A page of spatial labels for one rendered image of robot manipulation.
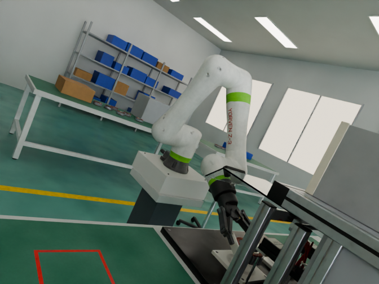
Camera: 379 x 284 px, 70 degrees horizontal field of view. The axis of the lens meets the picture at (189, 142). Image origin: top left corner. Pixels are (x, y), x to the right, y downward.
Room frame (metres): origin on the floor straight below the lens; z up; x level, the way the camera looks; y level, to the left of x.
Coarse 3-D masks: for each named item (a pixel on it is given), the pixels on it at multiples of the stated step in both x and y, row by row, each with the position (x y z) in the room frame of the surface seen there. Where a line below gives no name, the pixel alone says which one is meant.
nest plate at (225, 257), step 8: (216, 256) 0.86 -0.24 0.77; (224, 256) 0.87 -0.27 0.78; (232, 256) 0.90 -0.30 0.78; (224, 264) 0.83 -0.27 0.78; (248, 264) 0.89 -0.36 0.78; (248, 272) 0.84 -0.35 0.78; (256, 272) 0.86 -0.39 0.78; (240, 280) 0.77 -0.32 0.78; (256, 280) 0.81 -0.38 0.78; (264, 280) 0.84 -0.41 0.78
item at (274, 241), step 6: (264, 240) 0.81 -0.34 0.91; (270, 240) 0.81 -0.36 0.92; (276, 240) 0.84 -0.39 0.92; (258, 246) 0.82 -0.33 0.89; (264, 246) 0.80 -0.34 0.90; (270, 246) 0.79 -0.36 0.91; (276, 246) 0.78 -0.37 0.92; (282, 246) 0.81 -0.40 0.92; (264, 252) 0.80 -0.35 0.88; (270, 252) 0.78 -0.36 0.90; (276, 252) 0.77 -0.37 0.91; (270, 258) 0.78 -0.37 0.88; (294, 270) 0.73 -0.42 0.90; (288, 276) 0.77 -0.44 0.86; (294, 276) 0.71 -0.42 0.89; (300, 276) 0.71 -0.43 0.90
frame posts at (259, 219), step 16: (272, 208) 0.67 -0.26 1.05; (256, 224) 0.67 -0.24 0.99; (256, 240) 0.67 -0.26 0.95; (288, 240) 0.60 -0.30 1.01; (304, 240) 0.59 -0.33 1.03; (240, 256) 0.67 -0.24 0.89; (288, 256) 0.58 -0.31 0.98; (240, 272) 0.67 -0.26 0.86; (272, 272) 0.59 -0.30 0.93; (288, 272) 0.59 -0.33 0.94
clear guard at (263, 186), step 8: (224, 168) 0.83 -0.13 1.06; (208, 176) 0.88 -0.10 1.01; (216, 176) 0.88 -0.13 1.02; (224, 176) 0.89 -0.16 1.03; (232, 176) 0.90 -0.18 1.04; (240, 176) 0.81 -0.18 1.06; (248, 176) 0.88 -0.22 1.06; (240, 184) 0.99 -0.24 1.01; (248, 184) 0.75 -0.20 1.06; (256, 184) 0.79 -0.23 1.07; (264, 184) 0.86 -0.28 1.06; (264, 192) 0.73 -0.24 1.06; (296, 216) 0.63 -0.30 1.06
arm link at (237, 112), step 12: (228, 108) 1.25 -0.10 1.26; (240, 108) 1.22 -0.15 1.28; (228, 120) 1.23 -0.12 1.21; (240, 120) 1.21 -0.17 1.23; (228, 132) 1.22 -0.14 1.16; (240, 132) 1.20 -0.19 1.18; (228, 144) 1.19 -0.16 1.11; (240, 144) 1.18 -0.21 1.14; (228, 156) 1.17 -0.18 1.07; (240, 156) 1.16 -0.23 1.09; (240, 168) 1.14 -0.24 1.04
